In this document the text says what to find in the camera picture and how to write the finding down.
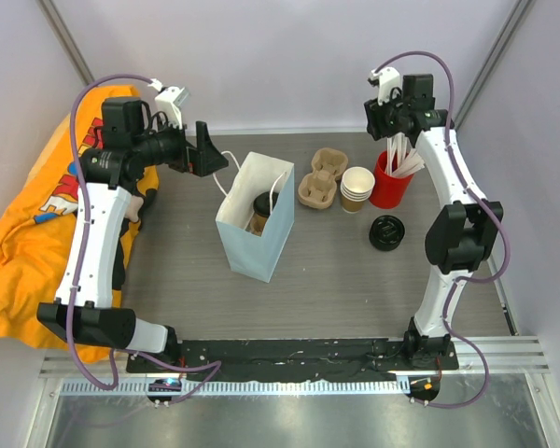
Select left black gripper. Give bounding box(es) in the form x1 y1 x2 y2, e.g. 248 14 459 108
133 113 228 176

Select black plastic cup lid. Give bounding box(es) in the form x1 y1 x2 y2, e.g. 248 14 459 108
253 191 279 217

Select stack of paper cups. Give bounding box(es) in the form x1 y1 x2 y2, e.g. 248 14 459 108
340 166 375 214

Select single brown paper cup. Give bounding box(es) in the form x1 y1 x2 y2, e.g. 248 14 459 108
251 212 270 233

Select brown pulp cup carrier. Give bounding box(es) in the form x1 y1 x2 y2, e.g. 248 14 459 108
247 214 268 236

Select white blue paper bag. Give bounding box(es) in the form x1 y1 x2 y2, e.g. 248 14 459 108
216 151 295 283

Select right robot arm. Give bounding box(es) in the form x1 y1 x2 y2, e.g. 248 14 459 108
364 67 503 369

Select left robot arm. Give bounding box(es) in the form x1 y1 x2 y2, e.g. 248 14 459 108
36 97 229 372

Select wrapped white straws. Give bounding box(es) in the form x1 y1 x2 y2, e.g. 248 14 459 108
385 133 425 178

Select red straw holder cup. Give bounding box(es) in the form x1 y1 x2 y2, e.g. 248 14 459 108
369 151 413 209

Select stacked pulp cup carriers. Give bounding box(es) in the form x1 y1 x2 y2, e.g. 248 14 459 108
297 147 348 210

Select orange printed shirt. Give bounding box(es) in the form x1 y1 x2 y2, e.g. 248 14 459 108
0 85 160 350

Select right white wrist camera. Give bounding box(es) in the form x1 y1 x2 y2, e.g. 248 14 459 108
368 66 401 105

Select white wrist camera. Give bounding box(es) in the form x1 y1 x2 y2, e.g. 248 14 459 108
368 66 401 105
148 78 189 130

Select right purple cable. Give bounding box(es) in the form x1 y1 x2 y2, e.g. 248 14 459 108
372 49 512 410

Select purple cable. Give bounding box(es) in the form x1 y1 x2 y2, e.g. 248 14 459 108
372 49 512 410
67 73 223 428

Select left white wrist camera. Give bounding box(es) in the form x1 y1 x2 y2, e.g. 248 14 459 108
148 78 189 130

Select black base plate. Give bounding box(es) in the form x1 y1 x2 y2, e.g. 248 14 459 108
125 336 458 382

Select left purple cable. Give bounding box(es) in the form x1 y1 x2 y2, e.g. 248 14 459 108
67 73 223 428

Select white slotted cable duct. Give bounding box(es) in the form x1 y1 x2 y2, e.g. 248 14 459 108
60 377 410 397

